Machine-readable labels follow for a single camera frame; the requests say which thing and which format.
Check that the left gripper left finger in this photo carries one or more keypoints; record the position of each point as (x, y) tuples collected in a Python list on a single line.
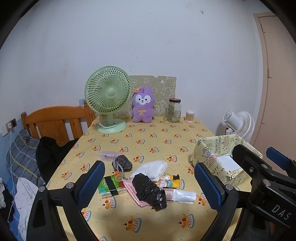
[(44, 221)]

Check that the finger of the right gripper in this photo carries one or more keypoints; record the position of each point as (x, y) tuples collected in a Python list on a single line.
[(272, 194), (284, 162)]

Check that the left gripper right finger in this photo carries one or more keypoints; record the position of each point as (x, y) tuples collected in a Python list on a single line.
[(222, 198)]

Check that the white plastic bag roll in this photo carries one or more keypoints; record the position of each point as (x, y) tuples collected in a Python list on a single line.
[(180, 196)]

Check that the yellow cartoon tissue pack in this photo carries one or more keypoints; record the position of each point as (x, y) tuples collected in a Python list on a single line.
[(169, 181)]

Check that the green tissue pack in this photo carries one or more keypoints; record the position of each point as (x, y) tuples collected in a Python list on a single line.
[(111, 186)]

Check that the clear plastic zip bag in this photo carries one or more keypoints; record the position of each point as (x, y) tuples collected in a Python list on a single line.
[(107, 155)]

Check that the white towel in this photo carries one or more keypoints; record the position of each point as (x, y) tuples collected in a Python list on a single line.
[(154, 170)]

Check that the pink wipes pack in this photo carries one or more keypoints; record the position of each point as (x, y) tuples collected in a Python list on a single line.
[(131, 190)]

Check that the black plastic bag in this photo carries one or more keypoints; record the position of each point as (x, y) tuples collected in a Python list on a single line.
[(149, 192)]

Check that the grey drawstring pouch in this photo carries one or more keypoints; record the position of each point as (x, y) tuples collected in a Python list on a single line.
[(121, 164)]

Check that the white crumpled cloth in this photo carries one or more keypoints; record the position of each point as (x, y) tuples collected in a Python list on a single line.
[(24, 199)]

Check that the patterned paper storage box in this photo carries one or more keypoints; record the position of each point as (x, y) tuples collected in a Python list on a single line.
[(216, 154)]

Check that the black garment on chair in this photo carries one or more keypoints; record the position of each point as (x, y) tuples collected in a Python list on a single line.
[(49, 155)]

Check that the white standing fan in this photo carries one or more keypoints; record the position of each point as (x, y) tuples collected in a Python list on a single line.
[(240, 123)]

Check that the blue plaid pillow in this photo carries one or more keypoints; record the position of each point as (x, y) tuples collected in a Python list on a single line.
[(21, 159)]

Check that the yellow patterned tablecloth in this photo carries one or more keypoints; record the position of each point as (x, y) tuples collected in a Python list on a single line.
[(120, 217)]

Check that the cotton swab container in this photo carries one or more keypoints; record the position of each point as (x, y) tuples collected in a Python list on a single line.
[(189, 118)]

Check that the wooden bed headboard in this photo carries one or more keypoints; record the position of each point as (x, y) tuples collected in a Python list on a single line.
[(51, 122)]

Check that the glass jar with lid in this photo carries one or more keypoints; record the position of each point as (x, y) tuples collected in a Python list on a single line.
[(173, 110)]

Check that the beige door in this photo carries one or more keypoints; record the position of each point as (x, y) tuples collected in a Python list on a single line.
[(275, 125)]

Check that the patterned cardboard backboard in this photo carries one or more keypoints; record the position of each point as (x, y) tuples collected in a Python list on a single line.
[(162, 88)]

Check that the purple plush bunny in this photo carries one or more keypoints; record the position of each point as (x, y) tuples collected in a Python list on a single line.
[(143, 105)]

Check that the green desk fan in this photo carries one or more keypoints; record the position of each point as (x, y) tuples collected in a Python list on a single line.
[(106, 91)]

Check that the wall power outlet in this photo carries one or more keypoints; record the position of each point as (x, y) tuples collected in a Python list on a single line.
[(11, 124)]

